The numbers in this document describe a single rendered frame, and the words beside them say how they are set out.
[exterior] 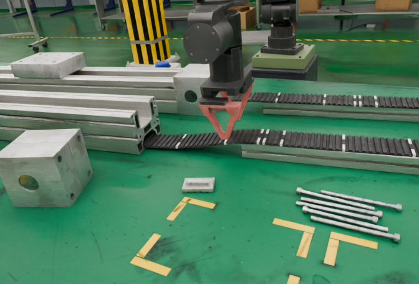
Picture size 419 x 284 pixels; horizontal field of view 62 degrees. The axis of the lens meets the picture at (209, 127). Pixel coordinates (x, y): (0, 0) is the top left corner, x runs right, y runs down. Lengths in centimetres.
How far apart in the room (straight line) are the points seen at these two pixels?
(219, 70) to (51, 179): 31
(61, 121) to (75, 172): 18
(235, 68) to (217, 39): 10
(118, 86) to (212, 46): 46
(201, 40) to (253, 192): 24
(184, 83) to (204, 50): 32
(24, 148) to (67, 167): 7
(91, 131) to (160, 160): 16
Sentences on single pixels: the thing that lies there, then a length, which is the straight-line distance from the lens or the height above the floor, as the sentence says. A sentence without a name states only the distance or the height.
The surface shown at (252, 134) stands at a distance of 64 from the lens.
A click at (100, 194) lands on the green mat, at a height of 78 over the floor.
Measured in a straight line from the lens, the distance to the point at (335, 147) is 61.
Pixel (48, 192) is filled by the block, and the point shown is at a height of 81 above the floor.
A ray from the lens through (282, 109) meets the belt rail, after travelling 79.
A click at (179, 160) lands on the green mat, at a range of 65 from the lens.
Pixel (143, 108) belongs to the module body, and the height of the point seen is 85.
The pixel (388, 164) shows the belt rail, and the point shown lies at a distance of 62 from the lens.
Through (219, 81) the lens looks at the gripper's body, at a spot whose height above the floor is 93.
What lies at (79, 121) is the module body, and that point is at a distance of 75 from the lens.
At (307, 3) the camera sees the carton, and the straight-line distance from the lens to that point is 551.
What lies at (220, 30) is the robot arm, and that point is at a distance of 49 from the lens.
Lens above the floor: 112
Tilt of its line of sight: 26 degrees down
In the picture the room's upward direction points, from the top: 6 degrees counter-clockwise
